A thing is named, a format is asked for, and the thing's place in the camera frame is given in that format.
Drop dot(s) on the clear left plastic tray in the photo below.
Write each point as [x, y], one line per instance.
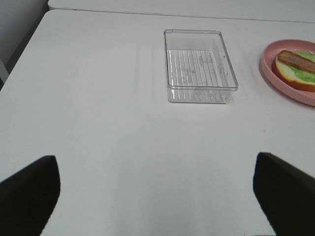
[198, 67]

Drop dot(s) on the white bread slice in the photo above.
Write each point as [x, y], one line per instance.
[286, 74]

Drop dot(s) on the green lettuce leaf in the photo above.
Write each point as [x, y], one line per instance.
[301, 74]

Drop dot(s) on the bacon strip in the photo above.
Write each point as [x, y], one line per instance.
[295, 60]

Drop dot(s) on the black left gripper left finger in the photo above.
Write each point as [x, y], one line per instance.
[28, 198]

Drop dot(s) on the pink round plate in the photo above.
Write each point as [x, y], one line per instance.
[267, 60]

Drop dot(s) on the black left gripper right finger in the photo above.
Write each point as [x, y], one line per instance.
[286, 196]

